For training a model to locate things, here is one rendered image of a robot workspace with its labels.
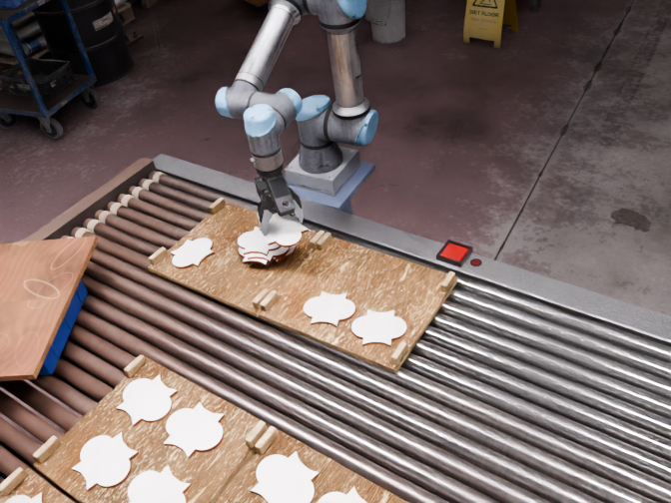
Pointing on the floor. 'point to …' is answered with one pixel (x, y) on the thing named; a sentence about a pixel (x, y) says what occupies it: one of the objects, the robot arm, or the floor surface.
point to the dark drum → (98, 12)
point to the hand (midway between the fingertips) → (284, 229)
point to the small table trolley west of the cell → (15, 105)
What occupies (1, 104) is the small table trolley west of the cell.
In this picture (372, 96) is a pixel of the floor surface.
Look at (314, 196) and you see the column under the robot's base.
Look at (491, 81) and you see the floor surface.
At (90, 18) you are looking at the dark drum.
